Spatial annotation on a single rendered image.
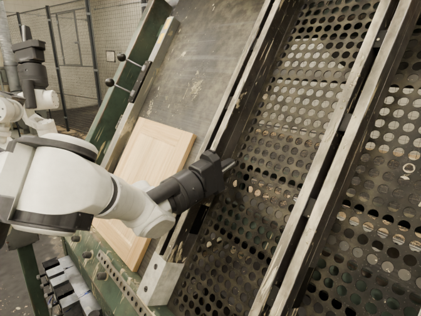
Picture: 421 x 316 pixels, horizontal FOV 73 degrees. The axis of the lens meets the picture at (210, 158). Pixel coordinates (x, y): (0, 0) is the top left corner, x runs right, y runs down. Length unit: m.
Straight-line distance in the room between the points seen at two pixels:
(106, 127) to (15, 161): 1.08
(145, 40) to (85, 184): 1.24
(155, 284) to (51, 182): 0.50
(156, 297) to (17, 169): 0.54
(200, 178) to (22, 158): 0.37
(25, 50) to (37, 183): 0.85
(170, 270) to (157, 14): 1.24
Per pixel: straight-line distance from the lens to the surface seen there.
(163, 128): 1.08
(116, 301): 1.02
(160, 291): 0.86
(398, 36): 0.70
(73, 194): 0.42
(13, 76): 6.62
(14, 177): 0.46
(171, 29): 1.38
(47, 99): 1.17
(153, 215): 0.56
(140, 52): 1.57
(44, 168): 0.42
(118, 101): 1.52
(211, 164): 0.69
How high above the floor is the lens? 1.54
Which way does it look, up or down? 20 degrees down
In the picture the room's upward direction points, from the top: straight up
